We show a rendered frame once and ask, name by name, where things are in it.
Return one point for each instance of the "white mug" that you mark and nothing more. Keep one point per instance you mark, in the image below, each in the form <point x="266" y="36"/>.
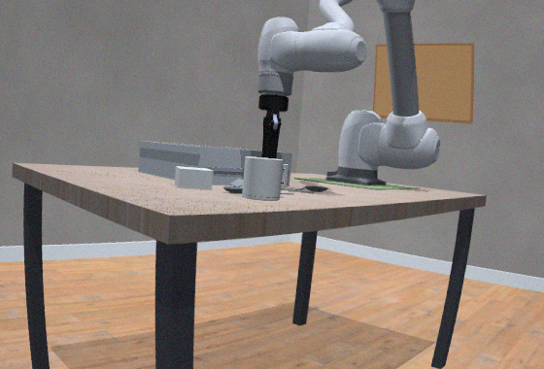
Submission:
<point x="263" y="178"/>

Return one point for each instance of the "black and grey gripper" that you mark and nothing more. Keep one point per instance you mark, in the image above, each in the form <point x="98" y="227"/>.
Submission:
<point x="272" y="122"/>

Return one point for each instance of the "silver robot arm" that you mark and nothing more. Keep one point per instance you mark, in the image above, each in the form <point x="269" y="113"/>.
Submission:
<point x="407" y="142"/>

